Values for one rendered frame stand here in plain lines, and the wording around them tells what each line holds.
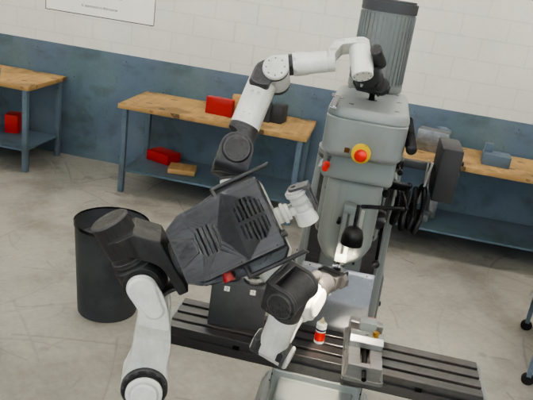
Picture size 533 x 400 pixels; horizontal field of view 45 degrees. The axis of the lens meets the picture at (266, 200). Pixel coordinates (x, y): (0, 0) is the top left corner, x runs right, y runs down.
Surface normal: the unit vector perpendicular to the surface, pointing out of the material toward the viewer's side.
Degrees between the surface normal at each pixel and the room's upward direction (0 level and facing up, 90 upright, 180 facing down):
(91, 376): 0
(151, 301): 90
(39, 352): 0
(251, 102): 58
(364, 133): 90
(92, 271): 94
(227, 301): 90
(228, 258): 74
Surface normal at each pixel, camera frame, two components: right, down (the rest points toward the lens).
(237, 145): 0.17, -0.13
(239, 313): -0.07, 0.33
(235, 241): -0.33, 0.00
